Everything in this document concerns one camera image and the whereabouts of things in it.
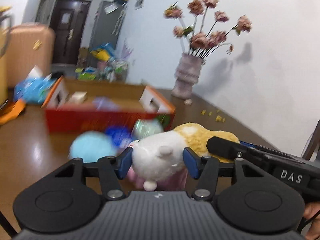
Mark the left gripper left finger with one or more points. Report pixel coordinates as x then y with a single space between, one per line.
111 170

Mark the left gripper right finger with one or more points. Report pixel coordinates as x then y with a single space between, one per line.
203 169

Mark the light blue plush ball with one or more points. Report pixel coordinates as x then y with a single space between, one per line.
91 146

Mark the blue pocket tissue pack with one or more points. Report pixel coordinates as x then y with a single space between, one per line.
120 136

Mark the white yellow plush toy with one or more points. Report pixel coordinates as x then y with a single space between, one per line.
159 156

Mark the pale green plastic bag bundle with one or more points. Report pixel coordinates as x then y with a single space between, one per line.
145 128

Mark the lilac knit cloth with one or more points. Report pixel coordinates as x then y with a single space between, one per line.
105 104

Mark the white sponge block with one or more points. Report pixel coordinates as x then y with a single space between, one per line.
77 98

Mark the pink satin bonnet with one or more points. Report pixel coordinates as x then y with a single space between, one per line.
176 182

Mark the person's right hand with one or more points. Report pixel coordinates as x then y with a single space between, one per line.
312 211

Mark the fallen rose petal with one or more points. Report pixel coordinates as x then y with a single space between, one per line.
188 102

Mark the red cardboard box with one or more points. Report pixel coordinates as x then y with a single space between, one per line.
78 105

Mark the pink textured vase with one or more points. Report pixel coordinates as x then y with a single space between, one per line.
187 74

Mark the dried pink roses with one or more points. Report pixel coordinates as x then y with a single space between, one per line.
201 38

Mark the grey refrigerator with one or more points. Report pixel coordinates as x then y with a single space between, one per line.
107 24

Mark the pink suitcase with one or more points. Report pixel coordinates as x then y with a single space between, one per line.
31 44

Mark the dark brown entrance door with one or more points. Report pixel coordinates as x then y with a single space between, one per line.
68 21

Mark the yellow thermos jug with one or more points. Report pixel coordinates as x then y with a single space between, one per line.
6 25

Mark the wire storage cart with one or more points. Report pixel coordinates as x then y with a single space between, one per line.
113 70

